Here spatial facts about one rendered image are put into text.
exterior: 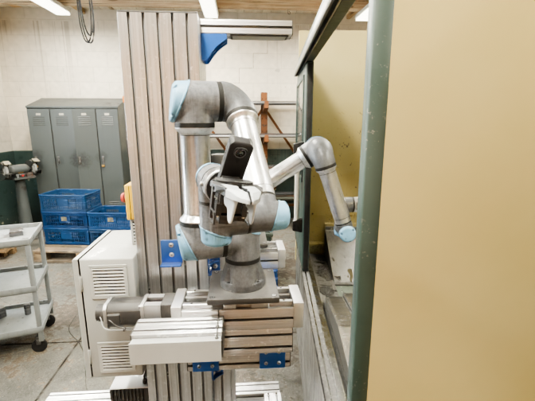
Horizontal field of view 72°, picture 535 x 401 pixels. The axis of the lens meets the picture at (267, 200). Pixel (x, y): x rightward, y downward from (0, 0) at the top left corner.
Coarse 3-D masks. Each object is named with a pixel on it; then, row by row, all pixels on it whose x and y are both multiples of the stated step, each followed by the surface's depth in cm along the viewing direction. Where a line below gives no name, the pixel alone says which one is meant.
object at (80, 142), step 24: (48, 120) 529; (72, 120) 523; (96, 120) 535; (120, 120) 545; (48, 144) 536; (72, 144) 538; (96, 144) 540; (120, 144) 545; (48, 168) 543; (72, 168) 546; (96, 168) 547; (120, 168) 551; (120, 192) 559; (72, 216) 562
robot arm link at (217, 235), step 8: (200, 208) 85; (208, 208) 83; (200, 216) 86; (208, 216) 84; (200, 224) 86; (208, 224) 84; (216, 224) 84; (224, 224) 84; (232, 224) 85; (240, 224) 86; (208, 232) 84; (216, 232) 84; (224, 232) 85; (232, 232) 86; (240, 232) 87; (208, 240) 85; (216, 240) 85; (224, 240) 86
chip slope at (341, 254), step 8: (328, 232) 283; (328, 240) 275; (336, 240) 275; (328, 248) 269; (336, 248) 268; (344, 248) 268; (352, 248) 268; (328, 256) 268; (336, 256) 262; (344, 256) 262; (352, 256) 262; (328, 264) 268; (336, 264) 256; (344, 264) 256; (352, 264) 256; (336, 272) 250; (344, 272) 250; (352, 272) 250; (336, 280) 244; (344, 280) 244; (352, 280) 244; (336, 288) 237
